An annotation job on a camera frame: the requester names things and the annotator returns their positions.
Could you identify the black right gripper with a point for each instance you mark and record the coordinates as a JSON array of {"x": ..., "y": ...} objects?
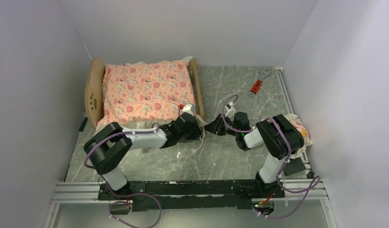
[{"x": 216, "y": 125}]

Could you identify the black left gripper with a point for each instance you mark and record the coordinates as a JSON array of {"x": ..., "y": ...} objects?
[{"x": 197, "y": 132}]

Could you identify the pink unicorn print mattress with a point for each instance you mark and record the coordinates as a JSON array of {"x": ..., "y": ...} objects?
[{"x": 141, "y": 94}]

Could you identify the pink checkered duck pillow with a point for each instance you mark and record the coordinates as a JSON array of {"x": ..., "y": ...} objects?
[{"x": 298, "y": 124}]

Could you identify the wooden pet bed frame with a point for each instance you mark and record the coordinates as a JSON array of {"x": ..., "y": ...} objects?
[{"x": 93, "y": 95}]

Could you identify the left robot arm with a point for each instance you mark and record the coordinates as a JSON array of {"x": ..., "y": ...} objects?
[{"x": 106, "y": 149}]

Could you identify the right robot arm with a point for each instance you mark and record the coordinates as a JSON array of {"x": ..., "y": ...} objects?
[{"x": 281, "y": 138}]

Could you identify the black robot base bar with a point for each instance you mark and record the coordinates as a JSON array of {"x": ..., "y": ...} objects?
[{"x": 193, "y": 194}]

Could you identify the black rectangular box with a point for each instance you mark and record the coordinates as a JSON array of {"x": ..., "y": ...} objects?
[{"x": 294, "y": 166}]

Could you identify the black marker pen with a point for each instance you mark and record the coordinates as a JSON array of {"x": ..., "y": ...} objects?
[{"x": 83, "y": 124}]

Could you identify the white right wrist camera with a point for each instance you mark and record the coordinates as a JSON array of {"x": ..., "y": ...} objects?
[{"x": 229, "y": 110}]

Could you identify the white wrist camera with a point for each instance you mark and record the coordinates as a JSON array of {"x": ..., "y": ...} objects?
[
  {"x": 187, "y": 108},
  {"x": 229, "y": 110}
]

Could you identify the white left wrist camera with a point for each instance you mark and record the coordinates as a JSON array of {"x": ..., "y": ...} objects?
[{"x": 187, "y": 108}]

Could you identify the red handled adjustable wrench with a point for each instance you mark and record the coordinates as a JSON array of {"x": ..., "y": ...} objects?
[{"x": 257, "y": 85}]

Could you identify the aluminium rail at table edge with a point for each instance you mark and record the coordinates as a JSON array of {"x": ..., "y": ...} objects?
[{"x": 278, "y": 73}]

